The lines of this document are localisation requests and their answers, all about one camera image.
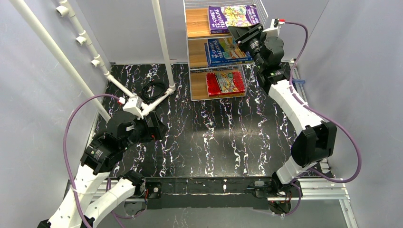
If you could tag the red treehouse book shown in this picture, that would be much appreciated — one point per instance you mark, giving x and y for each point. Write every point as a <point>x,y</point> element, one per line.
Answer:
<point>225,82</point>

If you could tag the Animal Farm book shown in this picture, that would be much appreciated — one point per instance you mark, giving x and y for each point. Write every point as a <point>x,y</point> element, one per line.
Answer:
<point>225,62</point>

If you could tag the aluminium rail frame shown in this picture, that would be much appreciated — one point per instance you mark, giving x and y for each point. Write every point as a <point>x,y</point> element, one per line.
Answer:
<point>327,187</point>

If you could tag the blue 91-storey treehouse book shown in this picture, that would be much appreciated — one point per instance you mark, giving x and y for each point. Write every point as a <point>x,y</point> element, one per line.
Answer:
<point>224,49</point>

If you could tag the blue red pen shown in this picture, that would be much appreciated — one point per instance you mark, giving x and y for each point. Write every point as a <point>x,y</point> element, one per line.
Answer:
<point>298,81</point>

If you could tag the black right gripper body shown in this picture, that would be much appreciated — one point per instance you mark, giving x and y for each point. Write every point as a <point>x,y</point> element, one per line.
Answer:
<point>249,36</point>

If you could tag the white pipe frame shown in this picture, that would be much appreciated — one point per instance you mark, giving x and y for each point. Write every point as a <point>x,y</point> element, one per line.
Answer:
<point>65,10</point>

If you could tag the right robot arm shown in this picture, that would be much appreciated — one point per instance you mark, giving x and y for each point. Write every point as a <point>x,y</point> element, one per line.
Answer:
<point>315,137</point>

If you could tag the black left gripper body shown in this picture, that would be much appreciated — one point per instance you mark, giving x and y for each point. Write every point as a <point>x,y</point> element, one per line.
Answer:
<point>154,126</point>

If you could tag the white wire wooden shelf rack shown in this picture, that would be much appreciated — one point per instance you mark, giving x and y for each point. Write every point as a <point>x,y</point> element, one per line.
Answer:
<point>198,34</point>

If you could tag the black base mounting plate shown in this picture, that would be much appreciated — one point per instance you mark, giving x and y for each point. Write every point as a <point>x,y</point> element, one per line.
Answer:
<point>218,192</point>

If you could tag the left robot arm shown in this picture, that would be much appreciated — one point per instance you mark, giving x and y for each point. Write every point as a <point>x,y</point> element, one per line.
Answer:
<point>78,209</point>

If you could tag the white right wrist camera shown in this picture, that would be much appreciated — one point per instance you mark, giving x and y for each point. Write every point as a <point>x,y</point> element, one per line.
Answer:
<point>275,27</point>

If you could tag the purple 52-storey treehouse book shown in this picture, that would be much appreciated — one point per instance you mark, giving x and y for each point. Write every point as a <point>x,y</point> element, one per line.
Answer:
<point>220,18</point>

